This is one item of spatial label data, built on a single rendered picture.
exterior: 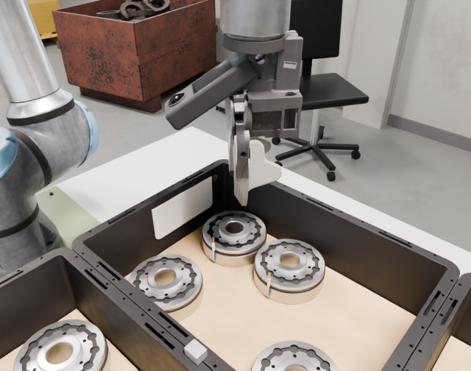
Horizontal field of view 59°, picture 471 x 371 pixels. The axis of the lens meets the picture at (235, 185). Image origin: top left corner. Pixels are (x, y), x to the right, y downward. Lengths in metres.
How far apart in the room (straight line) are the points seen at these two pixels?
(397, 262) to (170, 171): 0.70
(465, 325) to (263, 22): 0.44
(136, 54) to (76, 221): 2.17
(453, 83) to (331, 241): 2.37
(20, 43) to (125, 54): 2.30
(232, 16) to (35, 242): 0.53
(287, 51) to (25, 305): 0.43
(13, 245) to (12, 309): 0.23
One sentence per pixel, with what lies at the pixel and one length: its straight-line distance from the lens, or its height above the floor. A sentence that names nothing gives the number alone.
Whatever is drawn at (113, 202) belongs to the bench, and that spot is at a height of 0.70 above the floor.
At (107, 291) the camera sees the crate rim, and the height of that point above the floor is 0.93.
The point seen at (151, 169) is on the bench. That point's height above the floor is 0.70.
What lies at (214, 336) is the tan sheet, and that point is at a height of 0.83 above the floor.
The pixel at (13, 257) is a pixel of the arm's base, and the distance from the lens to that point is 0.81.
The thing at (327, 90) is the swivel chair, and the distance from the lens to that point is 2.37.
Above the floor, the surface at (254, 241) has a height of 0.86.
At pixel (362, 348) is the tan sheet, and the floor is 0.83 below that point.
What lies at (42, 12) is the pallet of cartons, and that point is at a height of 0.35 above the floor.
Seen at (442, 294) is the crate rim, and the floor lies 0.93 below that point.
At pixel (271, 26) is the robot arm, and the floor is 1.19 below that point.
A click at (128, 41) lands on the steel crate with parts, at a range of 3.00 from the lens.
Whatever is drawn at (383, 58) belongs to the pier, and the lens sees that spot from 2.94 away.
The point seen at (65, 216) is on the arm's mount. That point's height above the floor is 0.76.
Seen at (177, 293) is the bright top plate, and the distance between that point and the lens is 0.58.
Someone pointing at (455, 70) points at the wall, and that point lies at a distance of 2.92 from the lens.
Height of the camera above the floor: 1.29
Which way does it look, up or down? 34 degrees down
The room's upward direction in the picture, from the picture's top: straight up
